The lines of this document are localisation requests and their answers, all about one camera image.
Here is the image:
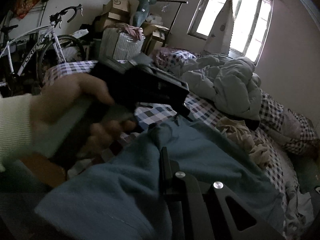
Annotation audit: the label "purple floral pillow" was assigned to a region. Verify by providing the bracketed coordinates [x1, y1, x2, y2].
[149, 47, 199, 69]

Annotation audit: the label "white curtain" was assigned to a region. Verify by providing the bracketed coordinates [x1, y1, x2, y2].
[202, 0, 234, 55]

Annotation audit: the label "checkered bed sheet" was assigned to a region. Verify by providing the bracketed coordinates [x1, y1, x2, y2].
[42, 60, 311, 240]

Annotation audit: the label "white wicker laundry basket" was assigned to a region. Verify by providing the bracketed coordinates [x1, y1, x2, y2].
[98, 28, 145, 60]

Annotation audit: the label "window with white frame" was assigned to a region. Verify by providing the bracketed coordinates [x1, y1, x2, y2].
[188, 0, 273, 63]

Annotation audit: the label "checkered patchwork pillow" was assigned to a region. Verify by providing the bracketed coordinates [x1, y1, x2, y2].
[259, 90, 319, 154]

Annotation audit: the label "beige khaki garment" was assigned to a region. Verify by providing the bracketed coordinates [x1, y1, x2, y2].
[216, 117, 270, 169]

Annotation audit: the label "teal blue sweater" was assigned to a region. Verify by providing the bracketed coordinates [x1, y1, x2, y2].
[35, 117, 284, 239]

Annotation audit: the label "stacked cardboard boxes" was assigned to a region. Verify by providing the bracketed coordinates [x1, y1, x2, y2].
[92, 0, 169, 55]

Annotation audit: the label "teal plush toy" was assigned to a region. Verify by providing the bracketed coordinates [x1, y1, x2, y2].
[130, 0, 157, 28]

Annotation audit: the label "person's left hand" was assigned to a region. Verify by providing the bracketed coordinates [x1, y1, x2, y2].
[29, 73, 136, 154]

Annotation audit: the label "pale green duvet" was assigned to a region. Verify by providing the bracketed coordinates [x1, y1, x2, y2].
[178, 54, 262, 121]

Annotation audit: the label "black clothes rack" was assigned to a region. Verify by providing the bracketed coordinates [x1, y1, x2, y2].
[156, 0, 189, 40]

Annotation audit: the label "white road bicycle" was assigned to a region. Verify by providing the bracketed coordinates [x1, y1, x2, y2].
[1, 4, 86, 90]

